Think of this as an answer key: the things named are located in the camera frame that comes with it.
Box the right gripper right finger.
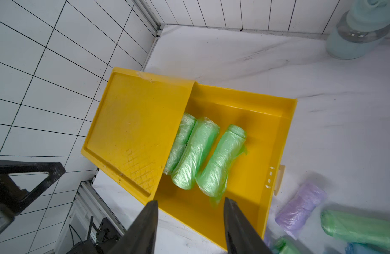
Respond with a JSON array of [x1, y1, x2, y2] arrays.
[[224, 197, 272, 254]]

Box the mint green jar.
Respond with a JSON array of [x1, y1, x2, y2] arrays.
[[326, 1, 390, 60]]

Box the green bag roll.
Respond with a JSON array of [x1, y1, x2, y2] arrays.
[[196, 124, 247, 206], [171, 117, 220, 190], [271, 238, 301, 254], [163, 113, 197, 175], [320, 210, 390, 251]]

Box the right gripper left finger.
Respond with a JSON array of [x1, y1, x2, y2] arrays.
[[108, 201, 159, 254]]

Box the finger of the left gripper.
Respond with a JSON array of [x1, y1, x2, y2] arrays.
[[0, 159, 66, 242]]

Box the yellow drawer cabinet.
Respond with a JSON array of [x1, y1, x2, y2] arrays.
[[81, 68, 194, 204]]

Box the purple bag roll upper middle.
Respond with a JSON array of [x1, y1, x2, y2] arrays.
[[263, 229, 272, 248]]

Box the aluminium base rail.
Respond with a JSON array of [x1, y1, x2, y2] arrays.
[[54, 182, 126, 254]]

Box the blue bag roll top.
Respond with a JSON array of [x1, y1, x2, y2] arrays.
[[345, 242, 390, 254]]

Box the purple bag roll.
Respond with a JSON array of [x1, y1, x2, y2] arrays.
[[275, 182, 327, 240], [263, 229, 272, 248]]

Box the green bag roll top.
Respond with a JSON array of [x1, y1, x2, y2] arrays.
[[320, 210, 390, 251]]

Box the purple bag roll top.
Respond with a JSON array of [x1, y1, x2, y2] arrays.
[[275, 182, 327, 240]]

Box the yellow top drawer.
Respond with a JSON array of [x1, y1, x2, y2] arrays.
[[150, 81, 298, 251]]

